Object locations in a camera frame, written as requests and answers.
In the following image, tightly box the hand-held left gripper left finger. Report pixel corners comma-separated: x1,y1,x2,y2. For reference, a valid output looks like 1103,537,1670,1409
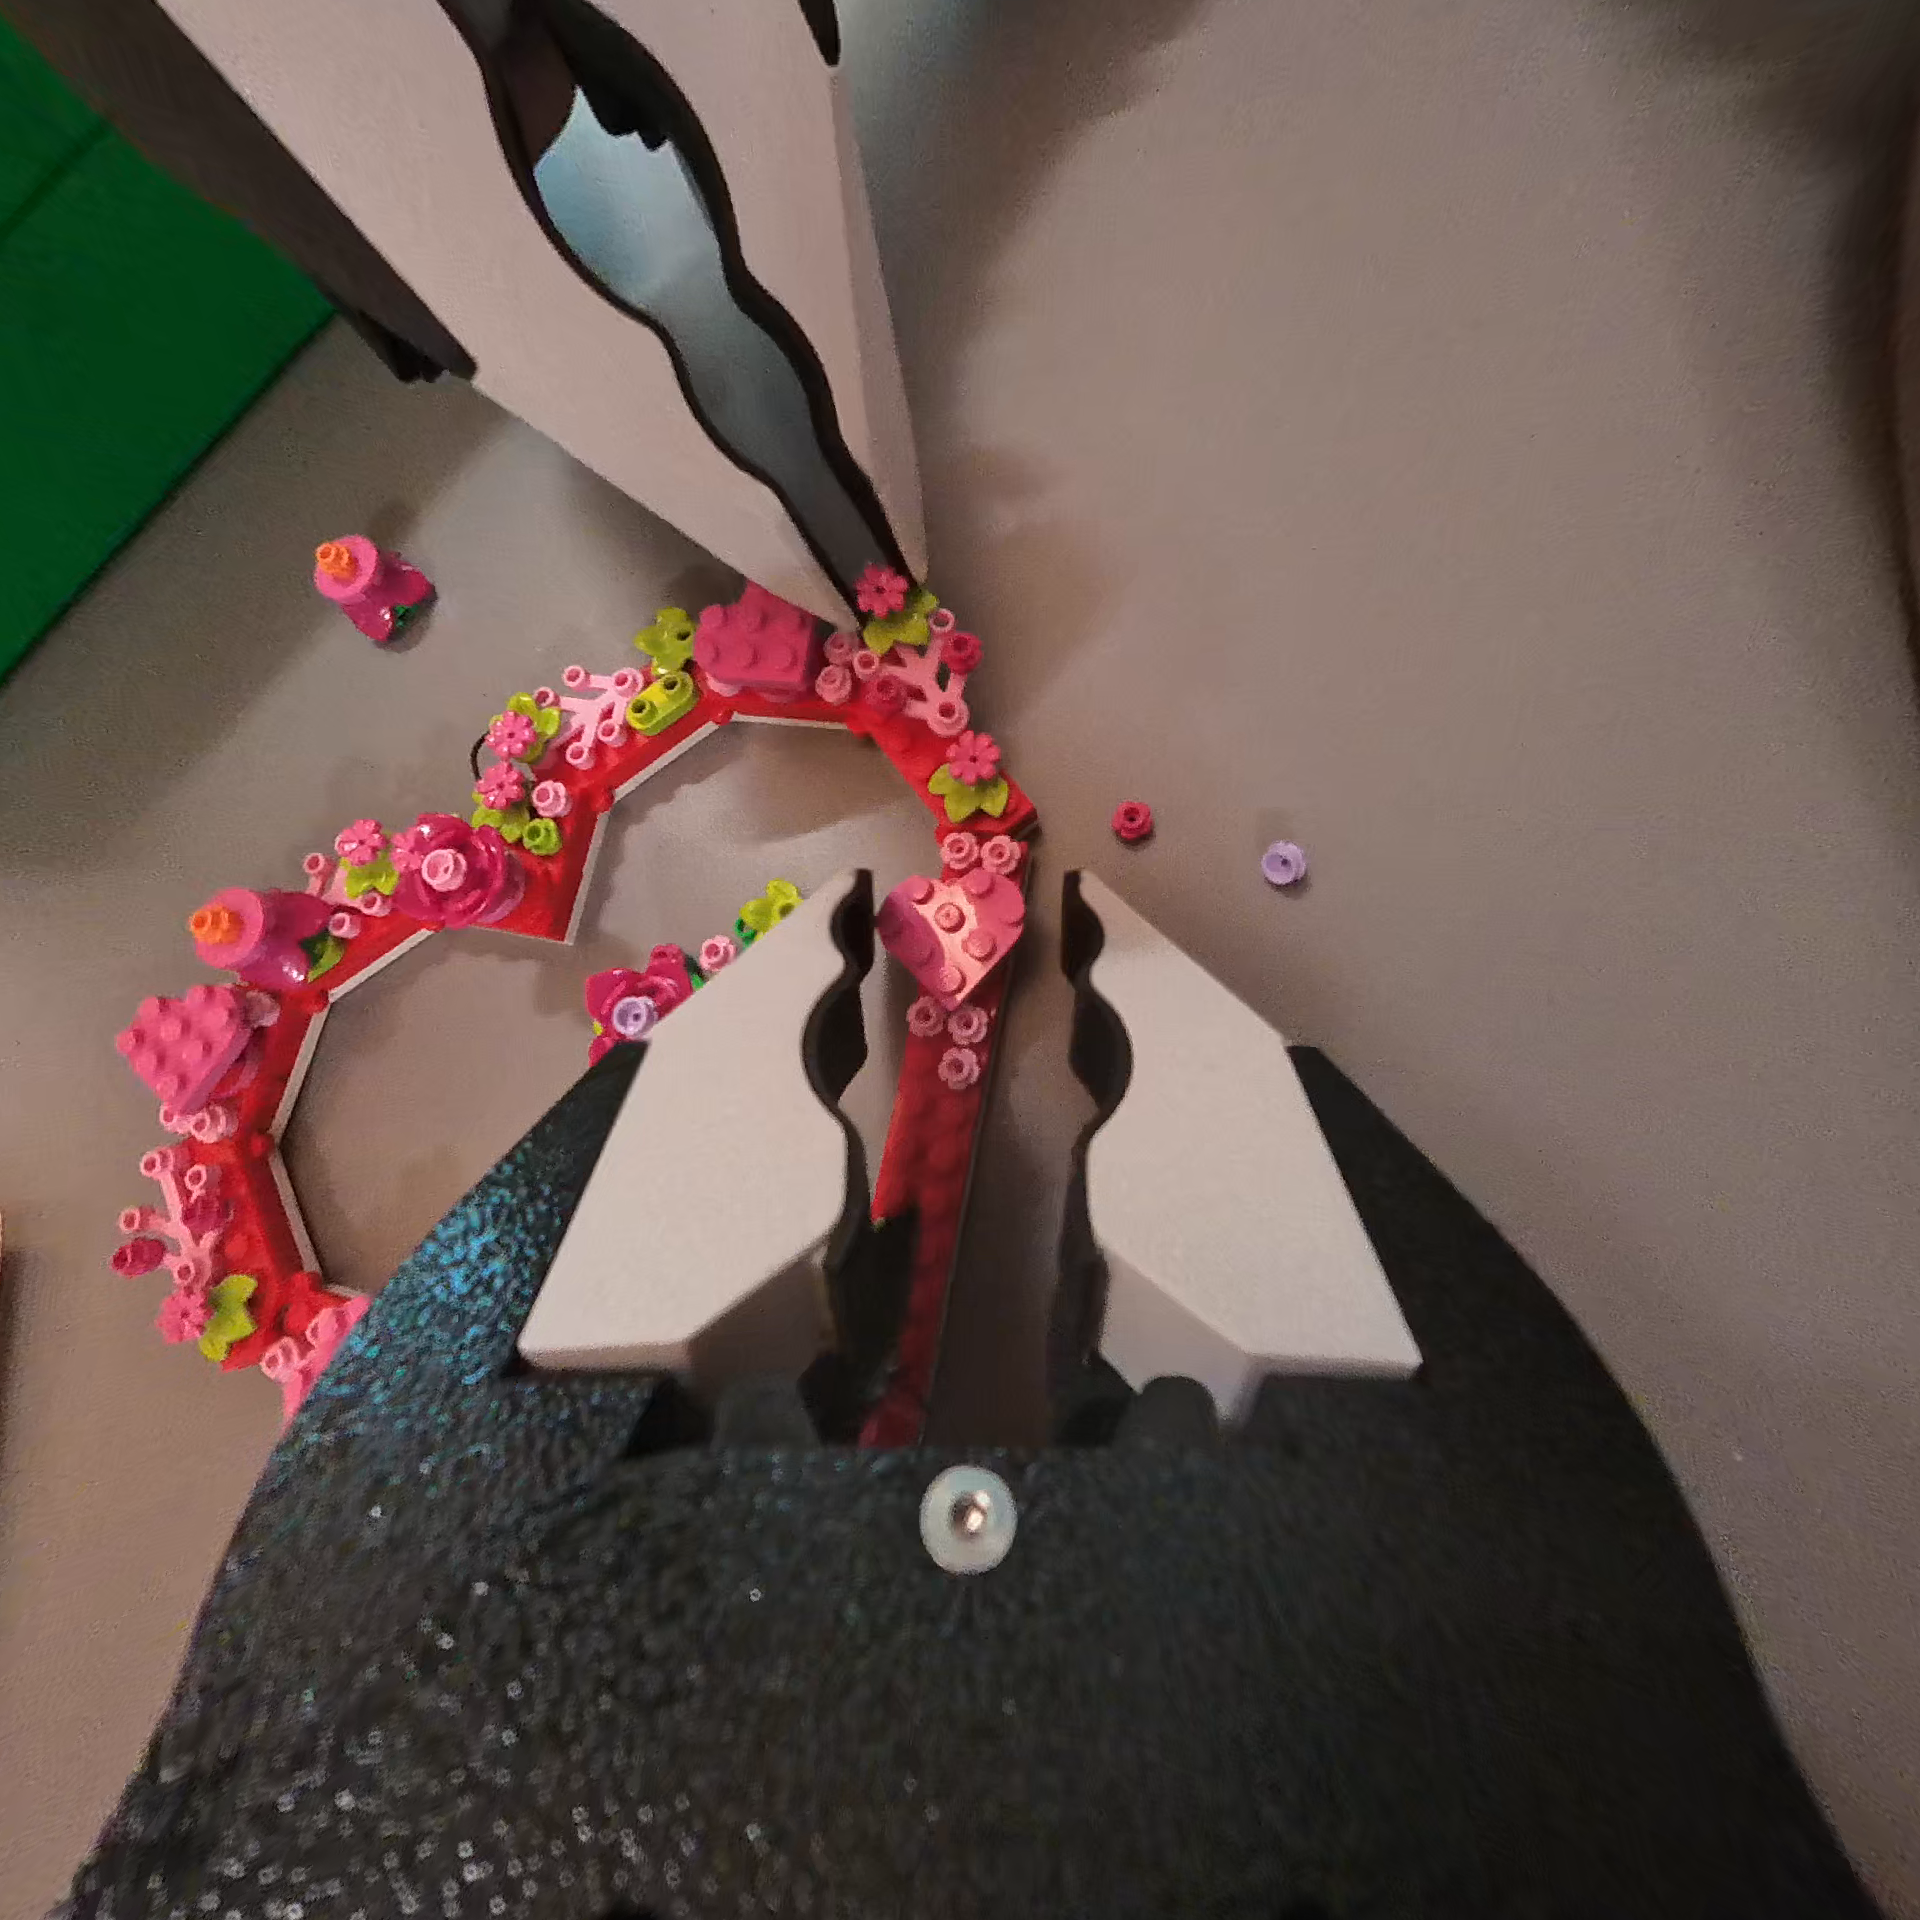
516,867,880,1381

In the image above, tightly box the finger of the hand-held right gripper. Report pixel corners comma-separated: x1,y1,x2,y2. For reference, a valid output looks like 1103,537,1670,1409
158,0,864,631
563,0,930,587

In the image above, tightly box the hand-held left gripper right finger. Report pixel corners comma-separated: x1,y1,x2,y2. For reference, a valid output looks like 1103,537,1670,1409
1059,867,1423,1425

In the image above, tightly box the red lego heart frame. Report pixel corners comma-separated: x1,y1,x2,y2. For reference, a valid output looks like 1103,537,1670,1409
107,577,1041,1450

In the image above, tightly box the small pink flower lime leaf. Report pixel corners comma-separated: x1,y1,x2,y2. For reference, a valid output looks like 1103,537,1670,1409
852,561,942,654

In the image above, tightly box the lego rose on green plant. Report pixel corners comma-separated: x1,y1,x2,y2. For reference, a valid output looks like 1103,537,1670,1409
581,879,802,1069

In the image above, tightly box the loose magenta lego flower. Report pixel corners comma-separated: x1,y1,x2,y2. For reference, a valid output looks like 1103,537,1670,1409
314,534,437,647

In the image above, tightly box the large green plastic bin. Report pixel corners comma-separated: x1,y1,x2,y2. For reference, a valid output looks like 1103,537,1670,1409
0,17,335,682

